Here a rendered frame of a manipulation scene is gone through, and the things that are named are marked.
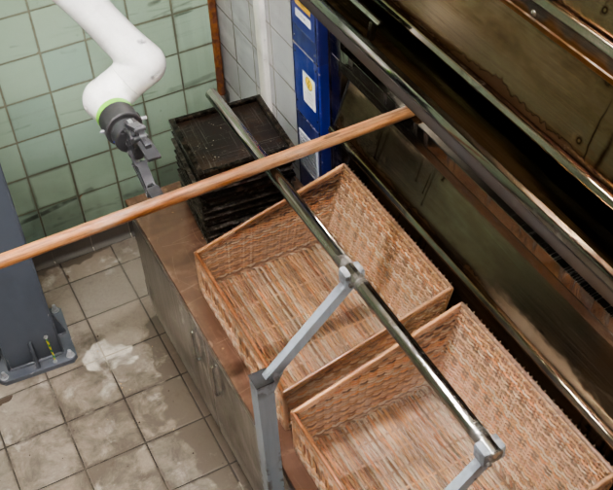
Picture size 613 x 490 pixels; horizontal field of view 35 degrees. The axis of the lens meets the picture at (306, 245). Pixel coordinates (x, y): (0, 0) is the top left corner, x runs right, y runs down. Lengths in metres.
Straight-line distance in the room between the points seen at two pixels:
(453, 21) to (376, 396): 0.93
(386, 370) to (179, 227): 0.91
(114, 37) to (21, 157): 1.19
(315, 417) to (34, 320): 1.28
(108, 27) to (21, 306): 1.19
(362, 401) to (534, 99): 0.90
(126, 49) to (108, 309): 1.41
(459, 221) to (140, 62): 0.85
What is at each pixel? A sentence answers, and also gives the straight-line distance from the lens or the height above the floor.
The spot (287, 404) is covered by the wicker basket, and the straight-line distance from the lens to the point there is 2.36.
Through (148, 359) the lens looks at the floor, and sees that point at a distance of 3.39.
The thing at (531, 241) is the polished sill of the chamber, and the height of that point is 1.17.
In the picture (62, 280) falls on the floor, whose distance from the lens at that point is 3.73.
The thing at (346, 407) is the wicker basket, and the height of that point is 0.66.
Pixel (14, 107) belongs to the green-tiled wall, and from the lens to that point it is 3.39.
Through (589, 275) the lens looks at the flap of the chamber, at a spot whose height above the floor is 1.41.
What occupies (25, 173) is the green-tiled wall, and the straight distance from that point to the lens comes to 3.55.
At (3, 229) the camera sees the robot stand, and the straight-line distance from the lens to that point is 3.04.
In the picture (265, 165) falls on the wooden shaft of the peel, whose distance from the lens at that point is 2.17.
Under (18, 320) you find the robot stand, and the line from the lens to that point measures 3.31.
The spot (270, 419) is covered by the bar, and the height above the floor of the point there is 0.83.
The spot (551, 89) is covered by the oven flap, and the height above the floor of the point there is 1.54.
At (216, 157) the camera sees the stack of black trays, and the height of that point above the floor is 0.87.
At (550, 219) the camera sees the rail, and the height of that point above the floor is 1.44.
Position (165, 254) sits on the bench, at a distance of 2.89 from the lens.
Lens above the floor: 2.58
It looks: 44 degrees down
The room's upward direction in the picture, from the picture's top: 3 degrees counter-clockwise
